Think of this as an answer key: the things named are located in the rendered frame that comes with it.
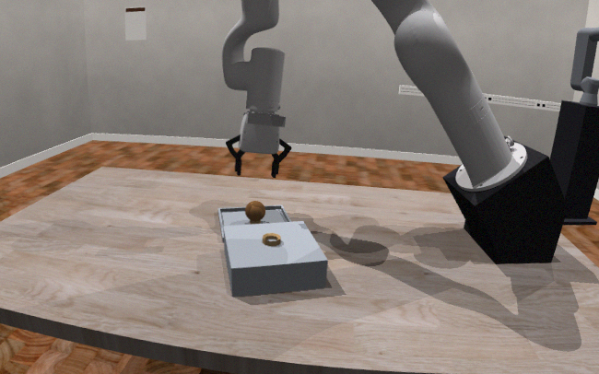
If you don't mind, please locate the brown ball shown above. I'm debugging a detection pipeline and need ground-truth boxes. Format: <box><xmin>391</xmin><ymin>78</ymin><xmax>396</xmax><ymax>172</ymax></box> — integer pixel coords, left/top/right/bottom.
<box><xmin>245</xmin><ymin>201</ymin><xmax>265</xmax><ymax>221</ymax></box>

